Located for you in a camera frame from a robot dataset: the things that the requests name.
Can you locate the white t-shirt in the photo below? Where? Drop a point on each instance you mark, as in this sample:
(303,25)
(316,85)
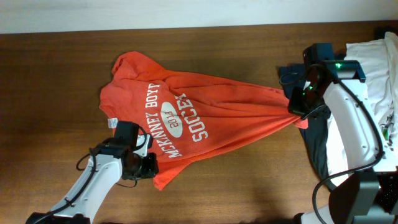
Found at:
(378,59)

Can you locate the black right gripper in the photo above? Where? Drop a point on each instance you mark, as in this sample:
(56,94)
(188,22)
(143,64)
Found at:
(295,106)

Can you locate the orange soccer t-shirt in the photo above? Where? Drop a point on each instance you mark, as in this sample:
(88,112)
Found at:
(191,116)

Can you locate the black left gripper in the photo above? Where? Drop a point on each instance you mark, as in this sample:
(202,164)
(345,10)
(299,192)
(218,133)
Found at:
(150,167)

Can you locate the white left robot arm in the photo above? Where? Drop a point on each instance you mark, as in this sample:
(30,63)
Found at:
(124,156)

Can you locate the dark navy garment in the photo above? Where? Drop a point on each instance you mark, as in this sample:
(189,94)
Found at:
(316,134)

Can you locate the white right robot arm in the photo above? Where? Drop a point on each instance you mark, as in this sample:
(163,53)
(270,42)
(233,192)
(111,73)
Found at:
(369,194)

